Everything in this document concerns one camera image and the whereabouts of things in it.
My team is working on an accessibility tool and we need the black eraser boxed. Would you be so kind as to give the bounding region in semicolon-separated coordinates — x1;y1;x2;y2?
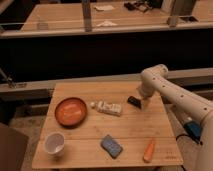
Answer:
127;96;141;108

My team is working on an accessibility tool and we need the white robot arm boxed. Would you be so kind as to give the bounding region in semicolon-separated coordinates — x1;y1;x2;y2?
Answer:
138;64;213;171

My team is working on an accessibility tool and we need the white ceramic cup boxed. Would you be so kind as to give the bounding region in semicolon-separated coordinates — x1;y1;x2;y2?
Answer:
44;132;65;156

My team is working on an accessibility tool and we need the white tube with label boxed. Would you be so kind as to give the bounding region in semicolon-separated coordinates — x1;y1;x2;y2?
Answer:
90;101;122;116

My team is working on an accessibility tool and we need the orange carrot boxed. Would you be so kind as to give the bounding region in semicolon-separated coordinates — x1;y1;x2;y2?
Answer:
143;139;155;163

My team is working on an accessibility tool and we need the blue sponge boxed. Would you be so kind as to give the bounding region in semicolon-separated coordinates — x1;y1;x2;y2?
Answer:
100;135;123;159

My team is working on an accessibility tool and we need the crumpled white paper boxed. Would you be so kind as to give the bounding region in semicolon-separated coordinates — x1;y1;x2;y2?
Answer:
97;20;117;27

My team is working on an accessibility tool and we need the orange bowl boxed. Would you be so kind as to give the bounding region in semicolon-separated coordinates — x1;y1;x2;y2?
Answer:
55;97;87;127

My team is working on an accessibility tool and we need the dark tool pile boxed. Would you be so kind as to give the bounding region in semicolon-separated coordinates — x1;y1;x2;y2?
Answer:
124;0;163;13

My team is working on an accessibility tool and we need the white paper sheet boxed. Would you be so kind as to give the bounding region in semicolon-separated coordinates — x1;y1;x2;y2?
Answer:
94;5;115;11

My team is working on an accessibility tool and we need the metal clamp at left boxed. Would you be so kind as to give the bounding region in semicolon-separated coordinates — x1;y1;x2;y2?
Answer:
0;67;27;88

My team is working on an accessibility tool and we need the brown cardboard box corner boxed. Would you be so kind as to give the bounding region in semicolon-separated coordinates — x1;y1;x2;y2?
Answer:
0;123;28;171

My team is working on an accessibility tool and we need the blue box with cables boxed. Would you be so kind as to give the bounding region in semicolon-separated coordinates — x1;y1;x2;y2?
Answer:
176;120;202;144

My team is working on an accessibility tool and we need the metal post right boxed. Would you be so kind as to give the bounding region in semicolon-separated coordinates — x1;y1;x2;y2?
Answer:
167;0;197;27

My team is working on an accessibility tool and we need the metal post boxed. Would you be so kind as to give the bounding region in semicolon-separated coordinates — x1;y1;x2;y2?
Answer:
82;0;92;32
167;0;197;27

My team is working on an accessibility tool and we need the metal post left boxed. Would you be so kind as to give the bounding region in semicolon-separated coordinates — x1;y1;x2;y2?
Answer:
82;0;92;32

